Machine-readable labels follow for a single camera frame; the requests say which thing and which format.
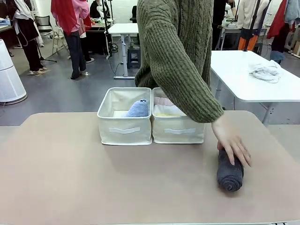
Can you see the person's left hand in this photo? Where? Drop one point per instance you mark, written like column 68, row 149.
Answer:
column 230, row 140

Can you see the dark grey towel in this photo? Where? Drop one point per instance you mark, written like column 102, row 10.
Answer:
column 230, row 178

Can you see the yellow towel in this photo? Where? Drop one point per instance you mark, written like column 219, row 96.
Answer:
column 168, row 115

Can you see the pink towel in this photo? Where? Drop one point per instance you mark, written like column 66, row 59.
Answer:
column 162, row 101

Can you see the lavender blue cone-folded towel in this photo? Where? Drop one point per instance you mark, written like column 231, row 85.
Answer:
column 138, row 109

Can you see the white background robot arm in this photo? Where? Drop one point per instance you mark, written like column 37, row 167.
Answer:
column 102, row 9

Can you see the person's left forearm green sleeve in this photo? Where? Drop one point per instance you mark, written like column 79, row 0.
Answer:
column 194, row 98

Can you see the white folding step stool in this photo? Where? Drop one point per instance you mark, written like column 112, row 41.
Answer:
column 59, row 42

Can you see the cream fabric storage bin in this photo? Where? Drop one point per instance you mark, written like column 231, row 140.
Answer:
column 178, row 138
column 122, row 138

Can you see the white side table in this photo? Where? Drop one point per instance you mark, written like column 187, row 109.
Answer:
column 234, row 77

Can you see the crumpled white cloth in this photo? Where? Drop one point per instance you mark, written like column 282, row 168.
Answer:
column 264, row 70

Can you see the person torso green knit sweater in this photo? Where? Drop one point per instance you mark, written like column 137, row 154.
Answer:
column 197, row 23

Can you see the black tripod pole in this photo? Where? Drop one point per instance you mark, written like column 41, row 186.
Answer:
column 254, row 16

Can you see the person in black clothes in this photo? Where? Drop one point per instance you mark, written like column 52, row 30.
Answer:
column 219, row 14

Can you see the black plastic stool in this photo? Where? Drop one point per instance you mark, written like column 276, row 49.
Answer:
column 134, row 57

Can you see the person in orange trousers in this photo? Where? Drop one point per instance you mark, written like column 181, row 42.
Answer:
column 248, row 14

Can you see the hanging red garment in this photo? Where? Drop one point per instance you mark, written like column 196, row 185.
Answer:
column 279, row 21

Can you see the hanging light blue garment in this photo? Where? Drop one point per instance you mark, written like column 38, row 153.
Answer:
column 293, row 10

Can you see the white height-adjustable desk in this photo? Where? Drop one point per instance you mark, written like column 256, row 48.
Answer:
column 124, row 29

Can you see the person in red and pink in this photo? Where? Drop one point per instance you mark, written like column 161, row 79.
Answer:
column 68, row 18

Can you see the black mesh office chair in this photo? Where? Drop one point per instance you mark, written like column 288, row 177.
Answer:
column 43, row 23

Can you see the white cylindrical air purifier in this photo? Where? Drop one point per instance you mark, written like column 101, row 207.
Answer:
column 10, row 77

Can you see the person in dark clothes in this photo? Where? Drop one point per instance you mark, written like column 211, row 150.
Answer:
column 28, row 25

